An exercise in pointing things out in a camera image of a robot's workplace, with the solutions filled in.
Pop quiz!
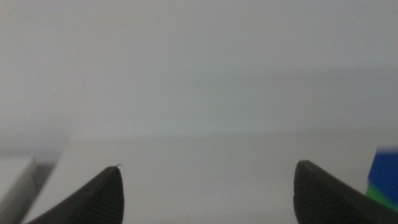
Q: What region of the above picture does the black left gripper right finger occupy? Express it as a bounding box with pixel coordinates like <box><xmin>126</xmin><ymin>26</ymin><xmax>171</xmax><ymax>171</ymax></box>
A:
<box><xmin>293</xmin><ymin>160</ymin><xmax>398</xmax><ymax>224</ymax></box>

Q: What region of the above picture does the blue cube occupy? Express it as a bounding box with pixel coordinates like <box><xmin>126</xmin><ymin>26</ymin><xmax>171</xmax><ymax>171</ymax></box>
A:
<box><xmin>366</xmin><ymin>147</ymin><xmax>398</xmax><ymax>203</ymax></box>

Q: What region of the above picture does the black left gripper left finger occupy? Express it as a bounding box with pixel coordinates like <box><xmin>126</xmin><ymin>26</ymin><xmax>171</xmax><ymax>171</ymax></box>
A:
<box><xmin>26</xmin><ymin>164</ymin><xmax>124</xmax><ymax>224</ymax></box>

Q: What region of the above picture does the green cube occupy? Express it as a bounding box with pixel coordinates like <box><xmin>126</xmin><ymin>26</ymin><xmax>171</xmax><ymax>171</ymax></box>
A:
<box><xmin>365</xmin><ymin>182</ymin><xmax>398</xmax><ymax>212</ymax></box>

